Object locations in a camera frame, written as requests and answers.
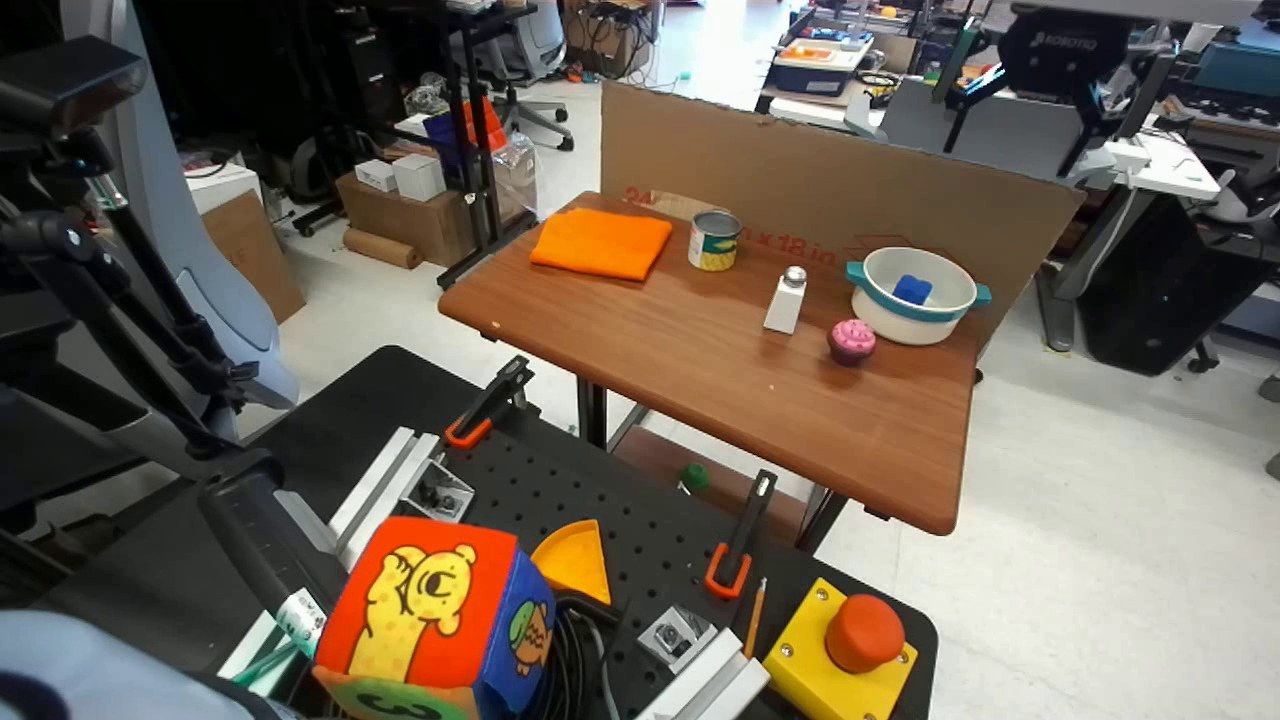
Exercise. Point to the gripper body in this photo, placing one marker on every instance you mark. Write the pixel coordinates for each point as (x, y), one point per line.
(1065, 55)

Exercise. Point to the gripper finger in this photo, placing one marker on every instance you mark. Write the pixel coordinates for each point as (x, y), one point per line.
(1088, 125)
(962, 112)

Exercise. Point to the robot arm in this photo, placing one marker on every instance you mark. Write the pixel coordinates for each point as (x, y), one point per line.
(100, 665)

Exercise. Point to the blue cube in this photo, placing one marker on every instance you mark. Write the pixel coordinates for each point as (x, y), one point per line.
(912, 290)

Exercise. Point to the white bowl with teal rim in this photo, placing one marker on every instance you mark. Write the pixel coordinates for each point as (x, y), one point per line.
(915, 315)

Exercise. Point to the soft colourful picture cube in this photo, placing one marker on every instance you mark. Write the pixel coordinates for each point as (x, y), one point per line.
(420, 610)

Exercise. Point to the black office chair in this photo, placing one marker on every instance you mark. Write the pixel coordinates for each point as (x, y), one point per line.
(1170, 290)

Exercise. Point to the cardboard sheet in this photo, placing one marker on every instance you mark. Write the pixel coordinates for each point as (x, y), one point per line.
(760, 170)

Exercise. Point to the pink toy cupcake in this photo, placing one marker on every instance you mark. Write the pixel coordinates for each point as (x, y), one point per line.
(851, 342)

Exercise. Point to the white salt shaker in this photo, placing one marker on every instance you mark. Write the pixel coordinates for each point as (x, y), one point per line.
(784, 305)

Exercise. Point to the tin can with yellow label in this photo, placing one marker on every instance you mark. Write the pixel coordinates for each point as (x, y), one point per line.
(714, 245)

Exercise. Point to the orange cloth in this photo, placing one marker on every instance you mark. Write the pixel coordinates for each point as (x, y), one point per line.
(600, 243)

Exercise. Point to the green ball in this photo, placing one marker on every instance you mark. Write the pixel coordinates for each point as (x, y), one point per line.
(695, 478)

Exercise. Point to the black clamp with orange grip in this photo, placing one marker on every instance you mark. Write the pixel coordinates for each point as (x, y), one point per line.
(742, 535)
(487, 405)

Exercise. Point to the black metal stand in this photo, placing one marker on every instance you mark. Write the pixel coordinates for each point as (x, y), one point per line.
(478, 150)

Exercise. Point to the pencil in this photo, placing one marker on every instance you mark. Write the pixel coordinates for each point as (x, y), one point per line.
(755, 618)

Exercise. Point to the small white box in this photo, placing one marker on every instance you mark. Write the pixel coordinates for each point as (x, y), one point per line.
(376, 175)
(419, 177)

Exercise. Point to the stack of cardboard boxes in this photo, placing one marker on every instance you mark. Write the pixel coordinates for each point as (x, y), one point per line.
(410, 222)

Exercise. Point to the yellow box with red button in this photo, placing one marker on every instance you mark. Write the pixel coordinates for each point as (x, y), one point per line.
(830, 665)

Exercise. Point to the roll of brown paper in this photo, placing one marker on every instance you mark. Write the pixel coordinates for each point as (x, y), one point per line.
(383, 248)

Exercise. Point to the orange triangular plastic piece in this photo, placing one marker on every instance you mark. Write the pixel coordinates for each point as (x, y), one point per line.
(575, 565)

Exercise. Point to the brown cardboard box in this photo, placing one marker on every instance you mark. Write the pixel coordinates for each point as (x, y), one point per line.
(255, 255)

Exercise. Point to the large grey machine housing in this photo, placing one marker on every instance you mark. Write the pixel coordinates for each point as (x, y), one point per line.
(185, 230)

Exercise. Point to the black bar with label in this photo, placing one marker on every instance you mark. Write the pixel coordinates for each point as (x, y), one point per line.
(265, 540)

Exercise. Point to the aluminium rail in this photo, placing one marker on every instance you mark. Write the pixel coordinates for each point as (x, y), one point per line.
(385, 490)
(705, 685)

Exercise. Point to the camera on tripod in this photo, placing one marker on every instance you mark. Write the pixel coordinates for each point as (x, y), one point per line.
(70, 85)

